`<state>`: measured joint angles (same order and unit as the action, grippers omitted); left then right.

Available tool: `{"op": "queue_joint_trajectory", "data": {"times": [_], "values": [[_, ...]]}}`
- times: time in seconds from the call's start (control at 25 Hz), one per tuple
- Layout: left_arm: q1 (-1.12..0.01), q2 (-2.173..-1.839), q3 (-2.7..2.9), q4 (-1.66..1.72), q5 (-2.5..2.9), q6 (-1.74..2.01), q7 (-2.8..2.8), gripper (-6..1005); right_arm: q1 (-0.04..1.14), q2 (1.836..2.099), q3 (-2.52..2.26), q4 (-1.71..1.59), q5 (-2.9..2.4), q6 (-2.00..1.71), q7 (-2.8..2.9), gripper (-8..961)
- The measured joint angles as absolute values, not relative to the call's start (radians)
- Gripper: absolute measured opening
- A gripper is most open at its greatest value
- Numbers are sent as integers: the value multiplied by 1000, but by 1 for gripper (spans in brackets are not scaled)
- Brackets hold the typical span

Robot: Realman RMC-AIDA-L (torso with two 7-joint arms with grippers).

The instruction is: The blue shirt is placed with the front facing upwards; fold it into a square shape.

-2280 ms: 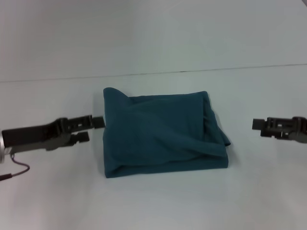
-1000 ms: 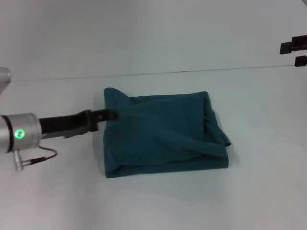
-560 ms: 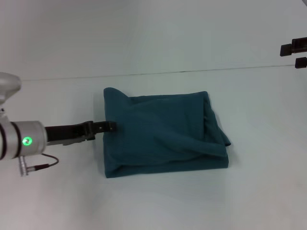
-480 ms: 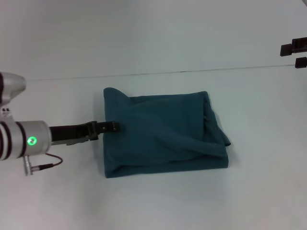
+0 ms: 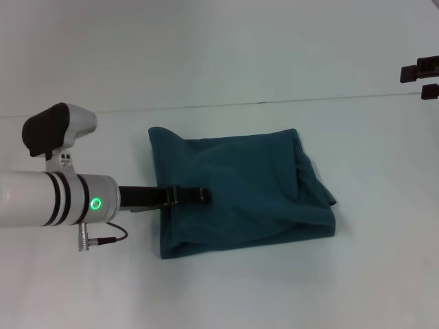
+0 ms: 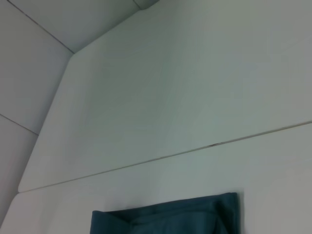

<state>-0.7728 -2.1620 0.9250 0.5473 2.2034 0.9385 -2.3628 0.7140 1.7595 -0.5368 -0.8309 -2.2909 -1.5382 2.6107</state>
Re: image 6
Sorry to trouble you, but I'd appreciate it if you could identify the blue shirt with FREE print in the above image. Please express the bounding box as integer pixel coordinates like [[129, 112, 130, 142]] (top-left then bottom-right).
[[89, 192, 241, 234]]

